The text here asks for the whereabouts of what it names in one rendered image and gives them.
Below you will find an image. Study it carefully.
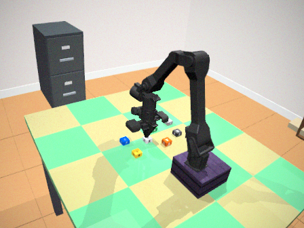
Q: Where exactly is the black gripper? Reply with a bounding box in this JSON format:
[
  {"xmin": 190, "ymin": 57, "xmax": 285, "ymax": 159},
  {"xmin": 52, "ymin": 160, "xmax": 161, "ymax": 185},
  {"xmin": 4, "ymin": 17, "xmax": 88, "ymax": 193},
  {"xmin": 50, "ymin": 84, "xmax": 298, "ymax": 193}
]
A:
[{"xmin": 126, "ymin": 106, "xmax": 169, "ymax": 138}]

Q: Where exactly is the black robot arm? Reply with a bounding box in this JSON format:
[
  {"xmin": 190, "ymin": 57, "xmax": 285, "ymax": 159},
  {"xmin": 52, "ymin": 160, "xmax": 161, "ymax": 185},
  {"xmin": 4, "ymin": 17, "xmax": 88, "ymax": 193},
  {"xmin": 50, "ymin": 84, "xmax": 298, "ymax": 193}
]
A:
[{"xmin": 130, "ymin": 50, "xmax": 214, "ymax": 172}]

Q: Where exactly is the orange block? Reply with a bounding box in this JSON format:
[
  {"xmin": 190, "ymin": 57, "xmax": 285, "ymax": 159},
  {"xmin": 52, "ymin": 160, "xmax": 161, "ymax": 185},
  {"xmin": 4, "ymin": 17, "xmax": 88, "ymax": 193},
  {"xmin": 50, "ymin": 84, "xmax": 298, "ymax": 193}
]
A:
[{"xmin": 161, "ymin": 137, "xmax": 172, "ymax": 147}]

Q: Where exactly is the yellow block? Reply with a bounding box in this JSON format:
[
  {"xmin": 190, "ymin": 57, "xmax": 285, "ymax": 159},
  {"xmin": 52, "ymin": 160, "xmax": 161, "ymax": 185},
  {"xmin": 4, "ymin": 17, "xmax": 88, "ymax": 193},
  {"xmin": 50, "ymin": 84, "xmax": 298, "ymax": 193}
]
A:
[{"xmin": 132, "ymin": 148, "xmax": 143, "ymax": 158}]

